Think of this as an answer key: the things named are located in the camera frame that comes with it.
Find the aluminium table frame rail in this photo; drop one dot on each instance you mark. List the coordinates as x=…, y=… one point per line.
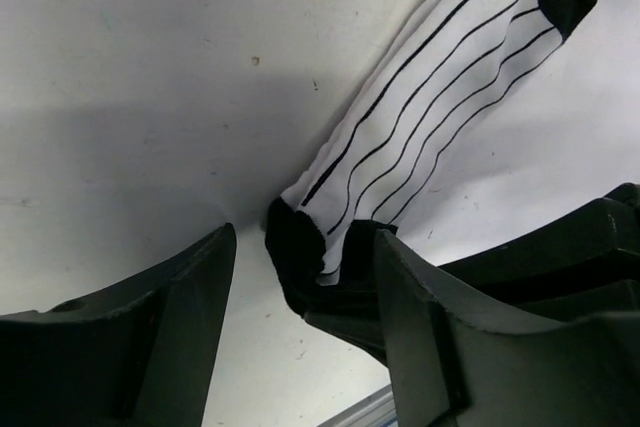
x=376, y=410

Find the white black-striped sock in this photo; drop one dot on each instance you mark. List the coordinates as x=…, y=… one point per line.
x=453, y=62

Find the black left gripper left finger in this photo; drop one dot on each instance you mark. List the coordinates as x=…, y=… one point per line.
x=140, y=352

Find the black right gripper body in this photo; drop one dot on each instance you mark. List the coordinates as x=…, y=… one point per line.
x=582, y=263

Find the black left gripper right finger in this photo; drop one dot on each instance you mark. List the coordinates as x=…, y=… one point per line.
x=458, y=357

